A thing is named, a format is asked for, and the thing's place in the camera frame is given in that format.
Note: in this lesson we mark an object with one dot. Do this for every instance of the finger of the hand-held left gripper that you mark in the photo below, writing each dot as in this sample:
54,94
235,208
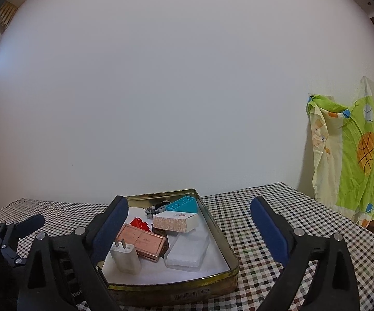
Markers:
28,225

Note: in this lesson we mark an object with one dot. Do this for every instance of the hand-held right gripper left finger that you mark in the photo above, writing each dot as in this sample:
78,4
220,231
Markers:
110,230

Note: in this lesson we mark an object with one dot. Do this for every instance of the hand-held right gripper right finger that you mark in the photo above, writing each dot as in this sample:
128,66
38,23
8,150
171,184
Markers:
269,230

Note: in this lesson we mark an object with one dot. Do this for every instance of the white power adapter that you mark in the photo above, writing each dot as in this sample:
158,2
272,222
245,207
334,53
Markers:
126,256

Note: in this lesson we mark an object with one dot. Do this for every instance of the red toy brick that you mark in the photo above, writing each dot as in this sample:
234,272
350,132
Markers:
140,224

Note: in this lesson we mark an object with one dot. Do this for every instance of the copper metal case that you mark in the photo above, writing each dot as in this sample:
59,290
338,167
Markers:
143,241

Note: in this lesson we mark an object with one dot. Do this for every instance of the black ribbed hair comb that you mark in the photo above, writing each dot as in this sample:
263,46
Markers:
157,209

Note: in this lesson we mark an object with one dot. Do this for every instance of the white box with red seal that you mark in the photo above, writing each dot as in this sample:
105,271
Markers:
175,222

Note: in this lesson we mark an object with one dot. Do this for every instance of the teal toy brick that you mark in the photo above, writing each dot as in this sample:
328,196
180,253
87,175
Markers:
182,205

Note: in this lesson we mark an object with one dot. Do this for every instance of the clear plastic case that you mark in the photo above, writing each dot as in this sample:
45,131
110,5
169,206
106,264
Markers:
187,249

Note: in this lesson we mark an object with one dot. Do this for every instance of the gold tin box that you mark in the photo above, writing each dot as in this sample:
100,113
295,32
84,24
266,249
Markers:
206,288

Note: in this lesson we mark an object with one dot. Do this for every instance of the checkered tablecloth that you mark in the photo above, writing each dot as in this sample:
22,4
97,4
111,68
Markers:
303,220

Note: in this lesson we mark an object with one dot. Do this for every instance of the white paper lining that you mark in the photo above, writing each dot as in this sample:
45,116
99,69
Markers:
161,273

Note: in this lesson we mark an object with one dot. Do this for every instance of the green printed cloth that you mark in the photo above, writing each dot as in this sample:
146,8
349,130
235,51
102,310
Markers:
352,155

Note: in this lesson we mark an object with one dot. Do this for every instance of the yellow fringed hanging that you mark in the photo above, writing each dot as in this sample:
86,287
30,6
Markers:
6,13

